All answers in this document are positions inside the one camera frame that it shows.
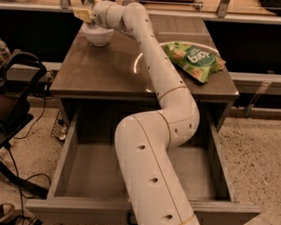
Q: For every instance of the black drawer handle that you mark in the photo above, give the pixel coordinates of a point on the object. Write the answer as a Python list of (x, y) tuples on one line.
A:
[(129, 222)]

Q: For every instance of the green snack bag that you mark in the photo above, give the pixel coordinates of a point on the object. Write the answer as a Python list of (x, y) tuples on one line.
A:
[(197, 62)]

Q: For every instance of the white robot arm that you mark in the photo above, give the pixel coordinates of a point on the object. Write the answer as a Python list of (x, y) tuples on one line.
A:
[(142, 139)]

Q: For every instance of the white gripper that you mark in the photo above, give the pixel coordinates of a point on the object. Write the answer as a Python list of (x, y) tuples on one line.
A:
[(98, 15)]

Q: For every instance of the open grey drawer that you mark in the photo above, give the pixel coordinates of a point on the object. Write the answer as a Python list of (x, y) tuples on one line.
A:
[(88, 185)]

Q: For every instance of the clear plastic bottle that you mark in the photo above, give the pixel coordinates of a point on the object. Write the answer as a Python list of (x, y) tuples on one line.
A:
[(4, 51)]

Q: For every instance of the black chair frame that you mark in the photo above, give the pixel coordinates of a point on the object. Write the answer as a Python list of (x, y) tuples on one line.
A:
[(14, 114)]

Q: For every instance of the white bowl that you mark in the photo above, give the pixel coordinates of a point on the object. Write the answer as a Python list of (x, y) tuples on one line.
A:
[(96, 35)]

